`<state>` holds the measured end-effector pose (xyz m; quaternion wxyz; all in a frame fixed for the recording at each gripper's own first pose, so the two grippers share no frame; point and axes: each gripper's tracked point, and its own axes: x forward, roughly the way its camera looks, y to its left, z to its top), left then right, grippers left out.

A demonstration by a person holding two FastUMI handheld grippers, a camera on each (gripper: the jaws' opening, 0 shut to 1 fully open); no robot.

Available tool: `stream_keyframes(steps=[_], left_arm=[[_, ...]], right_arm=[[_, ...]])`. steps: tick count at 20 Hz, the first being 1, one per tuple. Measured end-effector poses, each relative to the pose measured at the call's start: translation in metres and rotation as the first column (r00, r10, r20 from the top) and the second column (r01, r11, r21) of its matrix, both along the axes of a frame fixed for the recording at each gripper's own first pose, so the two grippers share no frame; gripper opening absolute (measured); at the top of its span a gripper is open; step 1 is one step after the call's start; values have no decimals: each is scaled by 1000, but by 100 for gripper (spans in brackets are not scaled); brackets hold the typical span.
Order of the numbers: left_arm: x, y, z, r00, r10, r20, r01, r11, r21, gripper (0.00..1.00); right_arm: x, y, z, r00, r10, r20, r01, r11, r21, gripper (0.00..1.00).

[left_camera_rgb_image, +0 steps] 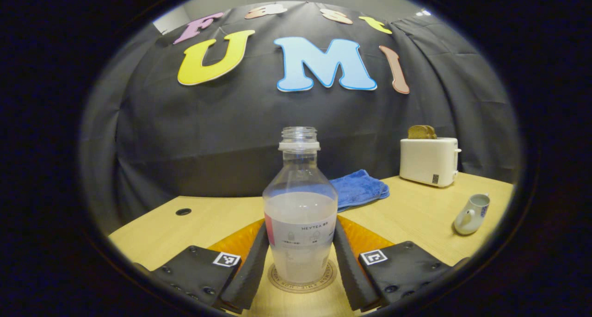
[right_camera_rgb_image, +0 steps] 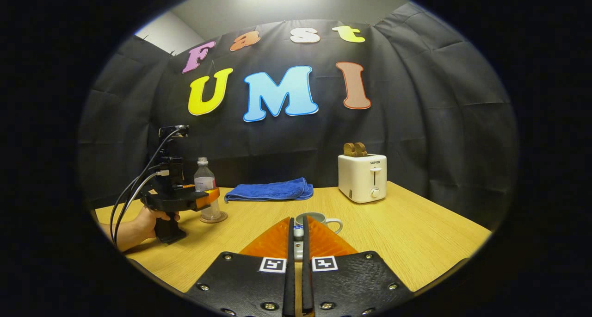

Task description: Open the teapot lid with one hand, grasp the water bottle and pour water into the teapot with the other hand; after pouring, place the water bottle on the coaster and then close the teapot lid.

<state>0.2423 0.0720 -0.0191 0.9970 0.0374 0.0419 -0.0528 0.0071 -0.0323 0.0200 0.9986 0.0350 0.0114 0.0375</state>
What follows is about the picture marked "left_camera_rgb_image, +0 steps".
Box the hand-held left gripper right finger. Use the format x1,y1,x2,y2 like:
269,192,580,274
333,215,471,312

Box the white blue-patterned teacup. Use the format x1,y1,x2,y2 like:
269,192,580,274
454,193,491,236

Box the brown toast slices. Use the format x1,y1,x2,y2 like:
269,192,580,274
407,125,438,140

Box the white toaster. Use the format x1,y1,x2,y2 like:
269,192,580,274
400,137,463,188

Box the black backdrop cloth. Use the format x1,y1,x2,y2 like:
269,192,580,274
79,0,522,235

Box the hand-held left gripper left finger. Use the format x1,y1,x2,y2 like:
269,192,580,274
152,220,271,314

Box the blue towel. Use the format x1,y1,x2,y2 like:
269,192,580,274
327,169,390,212

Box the round beige coaster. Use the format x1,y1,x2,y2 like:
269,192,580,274
267,257,339,294

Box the clear plastic water bottle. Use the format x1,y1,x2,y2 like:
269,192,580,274
262,126,339,285

